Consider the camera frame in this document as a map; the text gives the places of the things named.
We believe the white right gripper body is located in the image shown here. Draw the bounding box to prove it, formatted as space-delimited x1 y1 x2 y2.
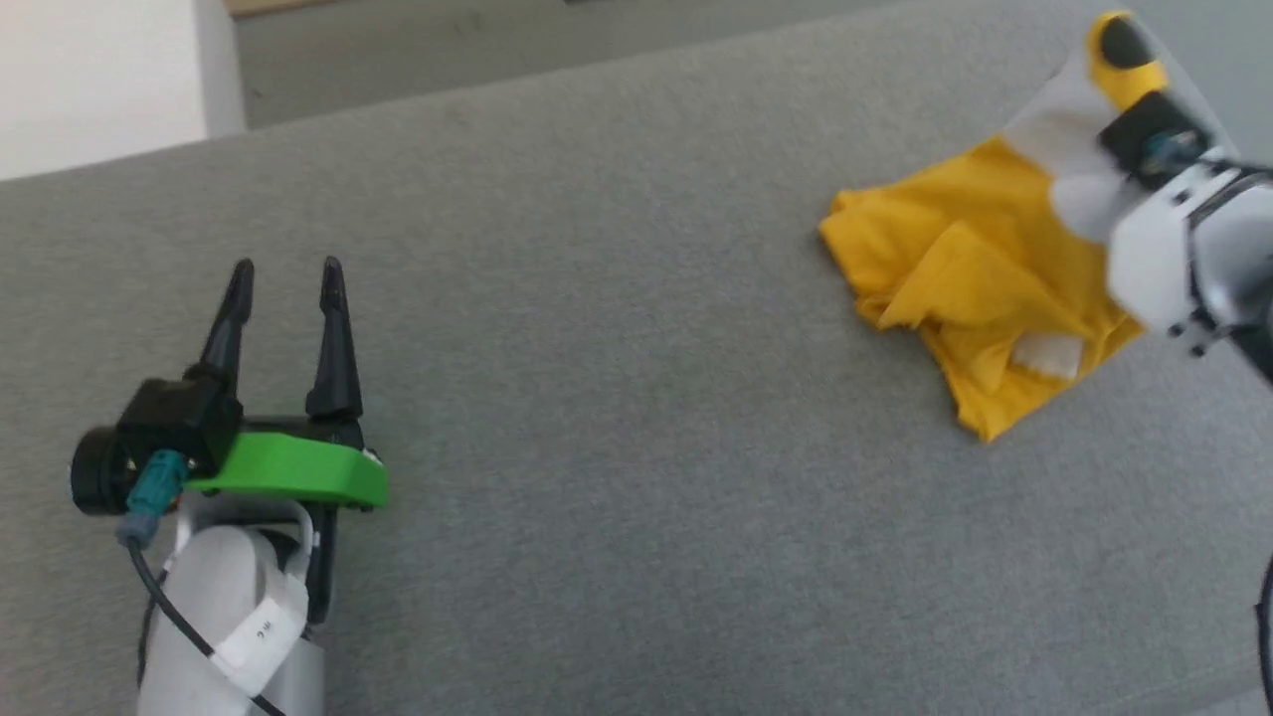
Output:
1048 159 1246 341

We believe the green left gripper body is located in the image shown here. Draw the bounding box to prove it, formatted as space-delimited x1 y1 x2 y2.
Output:
69 416 391 518

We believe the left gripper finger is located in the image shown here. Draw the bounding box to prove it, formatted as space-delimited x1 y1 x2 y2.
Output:
303 256 366 420
184 259 257 387

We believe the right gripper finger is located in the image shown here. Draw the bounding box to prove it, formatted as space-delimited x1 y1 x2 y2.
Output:
1100 16 1155 73

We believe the yellow and white garment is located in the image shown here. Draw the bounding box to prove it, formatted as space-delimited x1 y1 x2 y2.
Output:
817 9 1172 445

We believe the grey fabric sofa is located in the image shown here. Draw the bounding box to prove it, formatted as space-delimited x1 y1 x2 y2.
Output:
0 0 1273 716

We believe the white box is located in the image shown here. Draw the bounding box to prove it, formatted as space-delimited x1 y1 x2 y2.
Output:
0 0 249 183

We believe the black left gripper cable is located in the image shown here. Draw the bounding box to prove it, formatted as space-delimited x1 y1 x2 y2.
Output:
115 449 291 716

